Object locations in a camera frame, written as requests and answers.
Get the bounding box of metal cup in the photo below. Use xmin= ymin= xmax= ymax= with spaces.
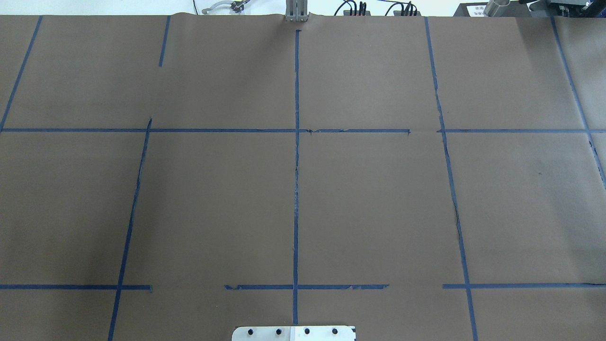
xmin=483 ymin=0 xmax=511 ymax=18

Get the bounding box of aluminium frame post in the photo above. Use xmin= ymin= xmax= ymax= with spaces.
xmin=285 ymin=0 xmax=309 ymax=22

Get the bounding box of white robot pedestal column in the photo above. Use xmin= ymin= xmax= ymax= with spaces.
xmin=232 ymin=325 xmax=357 ymax=341

